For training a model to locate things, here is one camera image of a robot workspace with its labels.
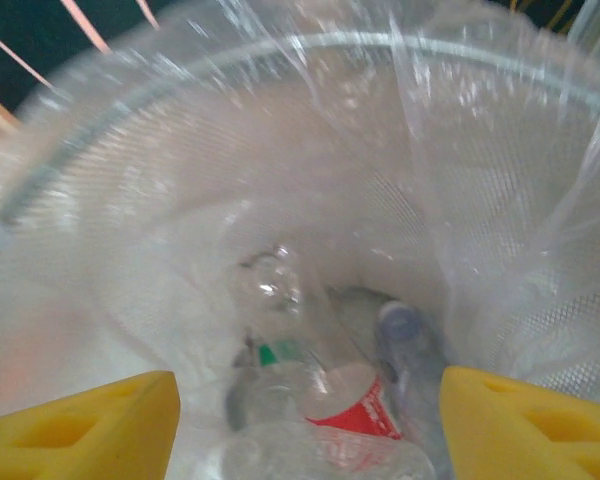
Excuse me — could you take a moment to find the clear bottle green print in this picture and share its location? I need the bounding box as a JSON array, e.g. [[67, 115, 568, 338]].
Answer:
[[229, 243, 331, 401]]

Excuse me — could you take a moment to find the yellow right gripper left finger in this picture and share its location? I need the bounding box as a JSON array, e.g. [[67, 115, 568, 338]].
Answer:
[[0, 370, 181, 480]]

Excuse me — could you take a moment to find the blue label water bottle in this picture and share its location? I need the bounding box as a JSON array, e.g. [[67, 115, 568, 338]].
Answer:
[[377, 299, 451, 451]]

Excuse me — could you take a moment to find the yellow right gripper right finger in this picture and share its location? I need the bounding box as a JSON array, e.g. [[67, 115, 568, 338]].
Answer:
[[438, 366, 600, 480]]

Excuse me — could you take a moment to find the clear bottle red label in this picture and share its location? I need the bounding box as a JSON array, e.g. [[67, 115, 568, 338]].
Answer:
[[214, 362, 439, 480]]

